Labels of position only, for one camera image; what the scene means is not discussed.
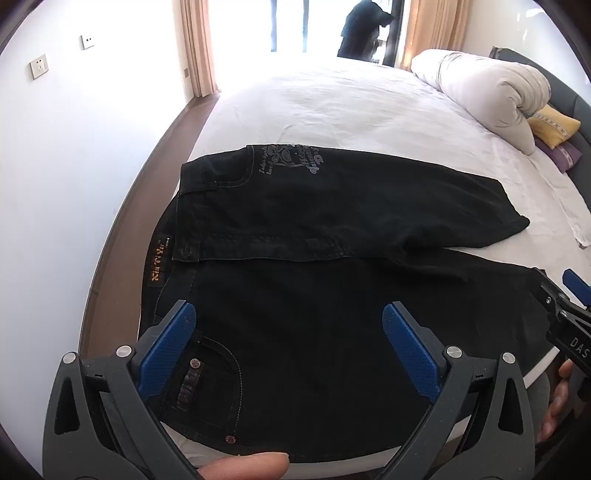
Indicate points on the purple pillow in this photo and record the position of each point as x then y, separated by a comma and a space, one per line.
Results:
565, 154

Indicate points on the white wall switch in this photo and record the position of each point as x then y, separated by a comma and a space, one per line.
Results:
88, 41

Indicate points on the person's left hand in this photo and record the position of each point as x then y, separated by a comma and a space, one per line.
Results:
244, 475

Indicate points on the white wall socket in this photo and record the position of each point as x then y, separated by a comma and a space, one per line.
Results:
39, 67

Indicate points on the black window frame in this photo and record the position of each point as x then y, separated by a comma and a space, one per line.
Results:
396, 32

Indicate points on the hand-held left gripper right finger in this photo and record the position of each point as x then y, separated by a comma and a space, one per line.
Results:
411, 350

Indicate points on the person's right hand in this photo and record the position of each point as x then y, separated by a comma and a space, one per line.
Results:
558, 397

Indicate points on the beige curtain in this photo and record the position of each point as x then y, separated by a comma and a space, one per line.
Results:
198, 46
434, 27

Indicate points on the black pants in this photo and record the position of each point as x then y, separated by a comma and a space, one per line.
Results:
300, 286

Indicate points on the bed with white sheet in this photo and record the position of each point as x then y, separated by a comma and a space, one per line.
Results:
346, 106

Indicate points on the white rolled duvet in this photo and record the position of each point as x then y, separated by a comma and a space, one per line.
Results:
480, 87

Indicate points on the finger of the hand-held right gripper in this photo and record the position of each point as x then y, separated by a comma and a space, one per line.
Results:
551, 295
575, 280

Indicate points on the black garment by window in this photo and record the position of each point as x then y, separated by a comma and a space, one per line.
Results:
360, 27

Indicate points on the dark grey bed headboard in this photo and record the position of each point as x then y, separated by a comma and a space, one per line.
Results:
561, 81

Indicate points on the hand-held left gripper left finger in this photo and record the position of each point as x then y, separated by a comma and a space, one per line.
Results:
168, 341

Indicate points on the yellow pillow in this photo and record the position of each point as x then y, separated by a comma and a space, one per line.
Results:
554, 124

